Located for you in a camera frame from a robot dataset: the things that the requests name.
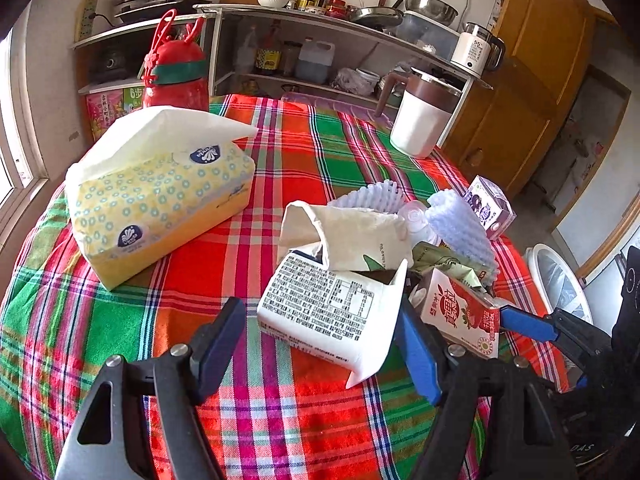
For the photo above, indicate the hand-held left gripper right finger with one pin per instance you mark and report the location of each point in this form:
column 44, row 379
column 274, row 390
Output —
column 417, row 355

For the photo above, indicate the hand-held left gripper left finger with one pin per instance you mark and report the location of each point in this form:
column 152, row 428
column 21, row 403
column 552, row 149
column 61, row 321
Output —
column 225, row 332

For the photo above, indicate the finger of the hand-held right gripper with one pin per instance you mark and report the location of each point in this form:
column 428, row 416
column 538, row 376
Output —
column 525, row 324

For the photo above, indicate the red drink carton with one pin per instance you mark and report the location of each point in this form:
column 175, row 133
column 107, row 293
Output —
column 450, row 310

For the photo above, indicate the white waste bin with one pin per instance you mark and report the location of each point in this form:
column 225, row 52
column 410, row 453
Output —
column 555, row 270

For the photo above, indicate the white carton with label text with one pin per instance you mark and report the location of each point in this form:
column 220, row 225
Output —
column 320, row 305

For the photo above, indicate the clear plastic cup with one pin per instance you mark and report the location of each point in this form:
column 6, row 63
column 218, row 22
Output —
column 417, row 220

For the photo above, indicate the yellow green snack packet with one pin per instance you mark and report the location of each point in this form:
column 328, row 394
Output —
column 445, row 260

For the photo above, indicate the white foam fruit net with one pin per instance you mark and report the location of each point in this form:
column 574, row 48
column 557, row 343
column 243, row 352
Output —
column 370, row 197
column 460, row 225

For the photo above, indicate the purple drink carton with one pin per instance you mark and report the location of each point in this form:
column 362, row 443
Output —
column 487, row 207

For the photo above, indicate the crumpled white paper carton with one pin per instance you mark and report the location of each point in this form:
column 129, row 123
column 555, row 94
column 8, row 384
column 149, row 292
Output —
column 350, row 232

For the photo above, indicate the yellow tissue pack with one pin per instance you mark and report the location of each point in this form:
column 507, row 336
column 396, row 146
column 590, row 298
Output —
column 150, row 200

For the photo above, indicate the plaid tablecloth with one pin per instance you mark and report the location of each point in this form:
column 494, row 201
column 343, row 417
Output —
column 310, row 160

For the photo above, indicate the white jug with brown lid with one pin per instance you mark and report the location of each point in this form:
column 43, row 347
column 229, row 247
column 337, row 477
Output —
column 417, row 120

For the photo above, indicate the printed cardboard box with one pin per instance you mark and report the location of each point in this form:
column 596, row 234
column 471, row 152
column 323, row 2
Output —
column 112, row 110

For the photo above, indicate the pink plastic stool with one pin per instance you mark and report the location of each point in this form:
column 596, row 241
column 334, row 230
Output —
column 330, row 102

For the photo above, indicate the red antler-lid bottle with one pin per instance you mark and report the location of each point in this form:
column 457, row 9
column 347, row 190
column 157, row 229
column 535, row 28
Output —
column 175, row 75

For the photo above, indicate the wooden cabinet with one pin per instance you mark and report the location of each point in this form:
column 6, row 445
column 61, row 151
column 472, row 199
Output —
column 540, row 60

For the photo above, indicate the white electric kettle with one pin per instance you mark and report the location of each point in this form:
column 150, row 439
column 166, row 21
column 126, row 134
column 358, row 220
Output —
column 472, row 52

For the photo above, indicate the clear oil bottle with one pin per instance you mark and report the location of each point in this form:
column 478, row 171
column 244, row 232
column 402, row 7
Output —
column 246, row 55

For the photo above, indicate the dark glass jar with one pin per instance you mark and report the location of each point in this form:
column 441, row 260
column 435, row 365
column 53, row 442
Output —
column 290, row 60

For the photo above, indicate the crumpled plastic bag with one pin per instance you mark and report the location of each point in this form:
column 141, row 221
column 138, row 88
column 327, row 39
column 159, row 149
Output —
column 352, row 81

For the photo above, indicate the soy sauce bottle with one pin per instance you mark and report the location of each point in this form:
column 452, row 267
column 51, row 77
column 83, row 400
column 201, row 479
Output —
column 268, row 52

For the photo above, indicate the black stove appliance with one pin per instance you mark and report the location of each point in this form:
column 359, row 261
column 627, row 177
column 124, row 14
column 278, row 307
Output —
column 110, row 62

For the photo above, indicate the clear plastic storage box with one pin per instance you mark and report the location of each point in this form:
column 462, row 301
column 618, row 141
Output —
column 430, row 37

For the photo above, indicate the grey kitchen shelf unit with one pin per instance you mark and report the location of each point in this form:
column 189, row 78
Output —
column 115, row 30
column 310, row 16

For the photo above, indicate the black induction cooker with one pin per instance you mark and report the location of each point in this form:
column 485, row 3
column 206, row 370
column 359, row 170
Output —
column 160, row 9

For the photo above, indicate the steel mixing bowl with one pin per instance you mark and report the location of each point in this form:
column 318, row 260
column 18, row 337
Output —
column 430, row 7

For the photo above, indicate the white bowl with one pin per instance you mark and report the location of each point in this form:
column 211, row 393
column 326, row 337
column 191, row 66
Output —
column 273, row 0

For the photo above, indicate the frying pan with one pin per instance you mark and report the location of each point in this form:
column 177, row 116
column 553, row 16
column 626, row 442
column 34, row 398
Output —
column 375, row 14

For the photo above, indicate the red-lid jars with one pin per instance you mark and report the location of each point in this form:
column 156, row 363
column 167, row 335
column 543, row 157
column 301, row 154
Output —
column 337, row 7

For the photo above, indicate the power strip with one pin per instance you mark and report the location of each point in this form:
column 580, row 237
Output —
column 86, row 17

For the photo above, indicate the window frame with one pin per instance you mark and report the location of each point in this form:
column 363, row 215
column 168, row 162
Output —
column 20, row 170

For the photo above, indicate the wall calendar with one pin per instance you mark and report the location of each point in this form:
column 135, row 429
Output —
column 500, row 0

